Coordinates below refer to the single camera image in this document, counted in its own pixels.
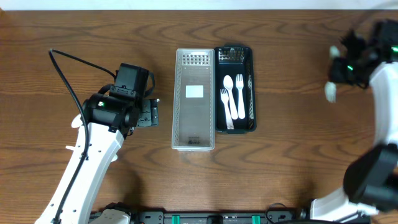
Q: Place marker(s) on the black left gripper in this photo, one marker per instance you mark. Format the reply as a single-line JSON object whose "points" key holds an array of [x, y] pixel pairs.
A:
{"points": [[149, 112]]}

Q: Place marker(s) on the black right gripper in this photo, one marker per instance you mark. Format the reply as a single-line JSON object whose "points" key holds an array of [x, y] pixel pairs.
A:
{"points": [[337, 69]]}

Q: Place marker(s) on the white plastic fork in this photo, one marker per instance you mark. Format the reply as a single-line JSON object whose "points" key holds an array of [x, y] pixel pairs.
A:
{"points": [[330, 87], [240, 86], [225, 100]]}

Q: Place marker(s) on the white plastic spoon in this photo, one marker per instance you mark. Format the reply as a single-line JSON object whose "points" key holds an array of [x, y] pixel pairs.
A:
{"points": [[228, 84]]}

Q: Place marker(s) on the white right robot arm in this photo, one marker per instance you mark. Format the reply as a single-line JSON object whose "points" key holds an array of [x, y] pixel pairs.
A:
{"points": [[370, 184]]}

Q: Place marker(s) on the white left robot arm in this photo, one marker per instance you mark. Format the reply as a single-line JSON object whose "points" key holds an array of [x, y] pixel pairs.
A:
{"points": [[108, 117]]}

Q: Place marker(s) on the clear white plastic basket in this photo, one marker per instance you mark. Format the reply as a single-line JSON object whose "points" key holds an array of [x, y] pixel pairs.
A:
{"points": [[193, 126]]}

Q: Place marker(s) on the dark green plastic basket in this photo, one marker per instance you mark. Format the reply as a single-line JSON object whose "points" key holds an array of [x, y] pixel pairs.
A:
{"points": [[232, 60]]}

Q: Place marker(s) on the black aluminium rail with clips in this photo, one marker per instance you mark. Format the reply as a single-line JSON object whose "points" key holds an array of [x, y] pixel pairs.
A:
{"points": [[121, 213]]}

